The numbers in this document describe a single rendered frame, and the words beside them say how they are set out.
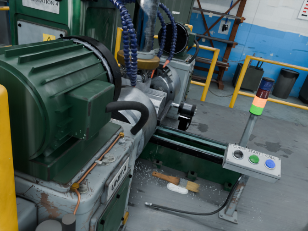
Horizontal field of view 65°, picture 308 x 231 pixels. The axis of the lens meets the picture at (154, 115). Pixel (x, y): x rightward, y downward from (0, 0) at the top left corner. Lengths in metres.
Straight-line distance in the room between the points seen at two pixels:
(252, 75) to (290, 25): 1.33
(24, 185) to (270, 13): 5.97
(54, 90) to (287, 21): 6.04
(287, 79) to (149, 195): 5.35
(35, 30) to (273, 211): 1.15
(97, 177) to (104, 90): 0.16
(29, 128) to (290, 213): 1.03
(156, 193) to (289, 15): 5.65
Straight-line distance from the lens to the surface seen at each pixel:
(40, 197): 0.46
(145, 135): 0.78
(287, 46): 6.35
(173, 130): 1.18
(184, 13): 4.08
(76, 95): 0.38
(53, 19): 1.00
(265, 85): 1.31
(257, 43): 6.17
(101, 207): 0.50
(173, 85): 1.21
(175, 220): 0.91
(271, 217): 1.11
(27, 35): 1.08
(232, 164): 0.83
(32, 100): 0.36
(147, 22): 0.99
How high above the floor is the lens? 1.46
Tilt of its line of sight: 25 degrees down
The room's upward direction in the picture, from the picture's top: 12 degrees clockwise
